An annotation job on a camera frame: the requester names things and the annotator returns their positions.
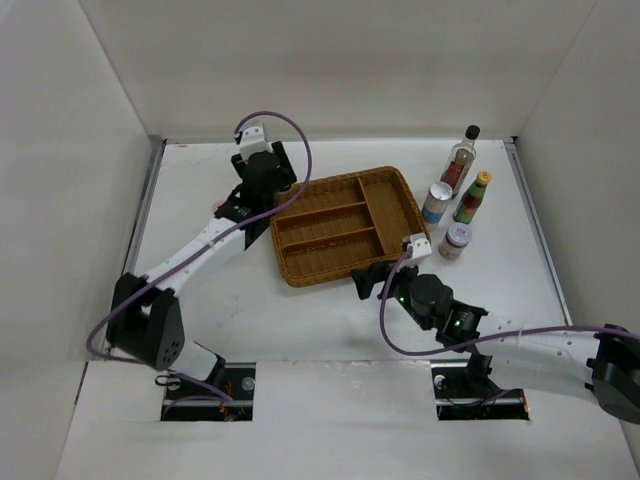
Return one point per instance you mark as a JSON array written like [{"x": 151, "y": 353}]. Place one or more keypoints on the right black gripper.
[{"x": 366, "y": 278}]

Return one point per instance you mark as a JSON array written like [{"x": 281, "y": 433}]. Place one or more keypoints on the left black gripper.
[{"x": 288, "y": 180}]

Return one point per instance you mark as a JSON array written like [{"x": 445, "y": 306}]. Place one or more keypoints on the tall clear black-cap bottle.
[{"x": 460, "y": 159}]

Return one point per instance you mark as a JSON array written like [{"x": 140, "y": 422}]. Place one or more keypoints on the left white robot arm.
[{"x": 146, "y": 318}]

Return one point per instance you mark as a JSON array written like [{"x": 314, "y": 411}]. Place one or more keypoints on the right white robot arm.
[{"x": 597, "y": 364}]

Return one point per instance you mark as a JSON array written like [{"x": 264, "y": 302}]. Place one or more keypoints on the brown wicker divided basket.
[{"x": 343, "y": 223}]

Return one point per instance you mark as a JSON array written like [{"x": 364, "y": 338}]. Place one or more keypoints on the white-lid brown spice jar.
[{"x": 456, "y": 239}]

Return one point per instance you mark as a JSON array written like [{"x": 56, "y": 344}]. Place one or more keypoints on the silver-lid blue-label jar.
[{"x": 435, "y": 204}]

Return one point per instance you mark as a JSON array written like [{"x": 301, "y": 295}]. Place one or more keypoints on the yellow-cap red sauce bottle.
[{"x": 472, "y": 199}]

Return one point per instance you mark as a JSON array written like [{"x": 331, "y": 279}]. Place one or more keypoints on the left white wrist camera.
[{"x": 251, "y": 139}]

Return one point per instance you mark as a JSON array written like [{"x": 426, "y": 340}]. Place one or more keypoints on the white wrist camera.
[
  {"x": 251, "y": 139},
  {"x": 416, "y": 248}
]

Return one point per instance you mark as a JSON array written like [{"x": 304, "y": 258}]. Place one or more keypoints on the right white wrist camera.
[{"x": 416, "y": 248}]

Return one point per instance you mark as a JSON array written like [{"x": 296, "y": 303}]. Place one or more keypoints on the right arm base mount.
[{"x": 463, "y": 392}]

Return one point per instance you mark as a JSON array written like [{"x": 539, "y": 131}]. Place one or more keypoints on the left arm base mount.
[{"x": 228, "y": 397}]

